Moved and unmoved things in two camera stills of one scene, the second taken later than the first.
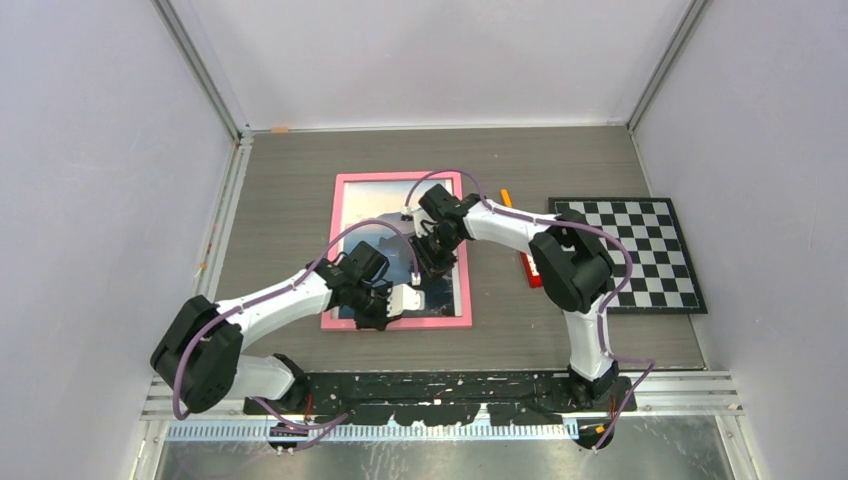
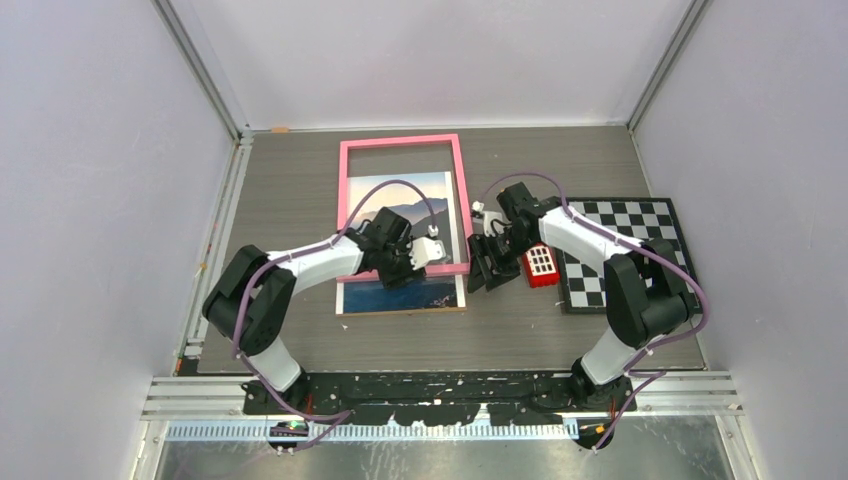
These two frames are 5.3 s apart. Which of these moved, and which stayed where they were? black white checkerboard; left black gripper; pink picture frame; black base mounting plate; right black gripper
Moved: right black gripper; pink picture frame; left black gripper
Stayed: black white checkerboard; black base mounting plate
